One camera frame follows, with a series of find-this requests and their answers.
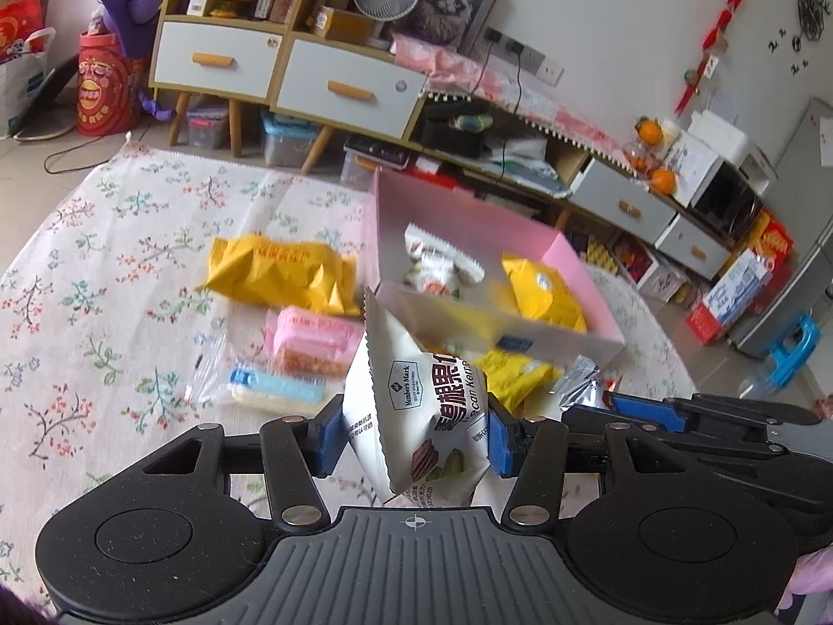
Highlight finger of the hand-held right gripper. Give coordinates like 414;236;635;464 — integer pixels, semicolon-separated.
602;391;694;434
563;404;652;447

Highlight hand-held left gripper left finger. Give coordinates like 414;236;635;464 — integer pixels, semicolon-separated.
140;397;346;530

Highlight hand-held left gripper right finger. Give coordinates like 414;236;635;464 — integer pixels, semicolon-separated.
487;397;658;530

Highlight blue and white snack packet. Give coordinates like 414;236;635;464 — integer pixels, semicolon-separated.
228;368;326;416

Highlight white snack packet brown print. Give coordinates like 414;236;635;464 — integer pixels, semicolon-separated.
343;286;489;510

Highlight pink cardboard box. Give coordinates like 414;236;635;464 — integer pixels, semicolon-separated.
361;166;627;379

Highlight person's right forearm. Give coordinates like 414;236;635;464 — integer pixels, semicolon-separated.
784;550;833;625

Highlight clear plastic bottle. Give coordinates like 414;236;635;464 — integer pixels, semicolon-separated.
738;365;782;398

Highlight small yellow snack packet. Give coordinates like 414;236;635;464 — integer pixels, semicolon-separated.
469;348;564;411

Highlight red floor box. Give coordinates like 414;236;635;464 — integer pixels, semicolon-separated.
683;303;733;346

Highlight pink snack packet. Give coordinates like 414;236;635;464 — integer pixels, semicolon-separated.
263;306;365;379

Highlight blue plastic stool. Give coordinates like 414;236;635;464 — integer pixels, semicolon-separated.
768;312;822;385

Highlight clear plastic wrapper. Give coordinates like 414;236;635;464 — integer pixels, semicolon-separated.
186;329;274;408

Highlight yellow snack bag blue label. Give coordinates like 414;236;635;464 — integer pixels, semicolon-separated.
500;254;588;333

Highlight white fruit box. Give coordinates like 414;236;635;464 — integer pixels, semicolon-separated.
612;234;691;304

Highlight blue and white carton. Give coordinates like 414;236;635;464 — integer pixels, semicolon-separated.
703;251;772;327

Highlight yellow and black packets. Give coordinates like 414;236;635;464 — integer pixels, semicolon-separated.
579;234;616;271

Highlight white low cabinet drawer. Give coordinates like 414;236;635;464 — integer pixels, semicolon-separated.
573;159;678;239
656;215;733;281

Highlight large yellow snack bag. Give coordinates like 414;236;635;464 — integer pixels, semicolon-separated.
203;234;362;317

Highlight white packet serrated edge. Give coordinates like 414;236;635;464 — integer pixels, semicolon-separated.
402;221;484;301

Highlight red and yellow box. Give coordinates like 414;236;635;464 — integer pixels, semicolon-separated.
742;211;795;268

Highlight low wooden cabinet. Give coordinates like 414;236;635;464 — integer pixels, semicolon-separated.
416;94;736;281

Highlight grey refrigerator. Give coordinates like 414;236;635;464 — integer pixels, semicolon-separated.
732;97;833;359

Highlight black microwave oven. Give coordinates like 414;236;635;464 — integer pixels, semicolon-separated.
690;159;778;239

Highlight white printed carton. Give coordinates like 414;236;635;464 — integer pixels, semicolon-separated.
660;130;717;209

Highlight white plastic bags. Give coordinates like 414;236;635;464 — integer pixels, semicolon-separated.
488;136;567;199

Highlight black lid storage bin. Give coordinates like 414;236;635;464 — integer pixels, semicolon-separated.
342;136;411;190

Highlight floral cloth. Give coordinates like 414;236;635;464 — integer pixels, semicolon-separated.
0;140;700;600

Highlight white foam box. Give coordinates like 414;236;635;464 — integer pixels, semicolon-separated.
686;110;759;164

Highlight blue lid storage bin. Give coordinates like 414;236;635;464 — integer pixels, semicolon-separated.
261;114;320;170

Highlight black basket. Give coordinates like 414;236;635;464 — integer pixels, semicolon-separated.
416;114;492;158

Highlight clear storage bin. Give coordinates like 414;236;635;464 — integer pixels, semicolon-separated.
185;104;230;151

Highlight pink tablecloth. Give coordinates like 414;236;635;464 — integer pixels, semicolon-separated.
392;34;642;170

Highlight yellow cardboard box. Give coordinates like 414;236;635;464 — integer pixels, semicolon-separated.
315;5;375;44

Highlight red printed bag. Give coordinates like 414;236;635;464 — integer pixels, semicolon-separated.
77;31;152;139

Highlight dark leaning board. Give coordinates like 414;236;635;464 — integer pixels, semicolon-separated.
13;55;82;142

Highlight framed cat picture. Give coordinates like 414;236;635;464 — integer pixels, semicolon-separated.
394;0;510;56

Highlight white shopping bag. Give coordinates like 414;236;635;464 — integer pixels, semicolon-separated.
0;26;56;139

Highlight purple plush toy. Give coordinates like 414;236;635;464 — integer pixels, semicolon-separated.
96;0;176;121

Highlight red gift bag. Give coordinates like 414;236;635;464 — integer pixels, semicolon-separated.
0;0;46;66

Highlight black power cable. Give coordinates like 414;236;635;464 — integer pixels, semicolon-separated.
467;39;525;177

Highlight black floor cable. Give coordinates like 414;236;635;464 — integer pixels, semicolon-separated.
44;133;134;174

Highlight black wall clock decal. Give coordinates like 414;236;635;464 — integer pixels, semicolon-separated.
797;0;830;40

